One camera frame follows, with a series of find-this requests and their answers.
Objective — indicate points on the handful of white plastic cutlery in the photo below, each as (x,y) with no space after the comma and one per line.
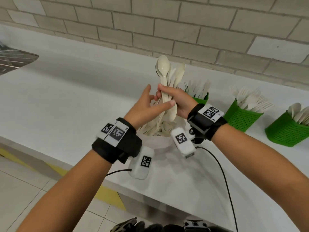
(163,66)

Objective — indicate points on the person's right forearm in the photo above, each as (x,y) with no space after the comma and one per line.
(260,166)

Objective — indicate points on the black left wrist band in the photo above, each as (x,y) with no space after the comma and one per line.
(128,142)

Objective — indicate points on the bunch of white plastic knives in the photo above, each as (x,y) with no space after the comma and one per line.
(199,88)

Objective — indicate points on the person's black clothing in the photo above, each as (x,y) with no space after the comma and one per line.
(157,228)

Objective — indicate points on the person's left forearm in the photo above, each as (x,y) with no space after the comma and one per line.
(65,195)

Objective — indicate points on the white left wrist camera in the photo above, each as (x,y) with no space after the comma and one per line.
(138,171)

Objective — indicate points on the clear plastic bag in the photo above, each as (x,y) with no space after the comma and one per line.
(157,142)

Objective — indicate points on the person's right hand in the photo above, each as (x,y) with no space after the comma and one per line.
(186,103)

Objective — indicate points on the bunch of white plastic forks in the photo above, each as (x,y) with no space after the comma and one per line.
(251,101)

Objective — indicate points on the grey metal tray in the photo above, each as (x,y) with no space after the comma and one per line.
(14,60)

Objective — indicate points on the black harness buckle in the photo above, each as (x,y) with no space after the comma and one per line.
(123,224)
(195,225)

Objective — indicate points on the person's left hand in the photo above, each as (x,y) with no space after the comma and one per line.
(142,111)

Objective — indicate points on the black wrist band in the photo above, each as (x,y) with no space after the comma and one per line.
(128,142)
(217,125)

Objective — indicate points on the black right wrist band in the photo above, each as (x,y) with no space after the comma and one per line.
(217,125)

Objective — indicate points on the bunch of white plastic spoons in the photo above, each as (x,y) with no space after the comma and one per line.
(299,113)

